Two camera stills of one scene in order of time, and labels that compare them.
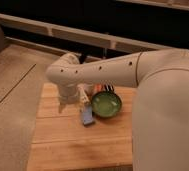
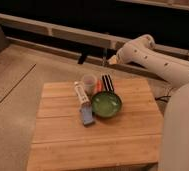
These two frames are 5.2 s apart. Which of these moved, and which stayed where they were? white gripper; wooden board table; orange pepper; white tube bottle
Moved: white gripper
Stayed: wooden board table; orange pepper; white tube bottle
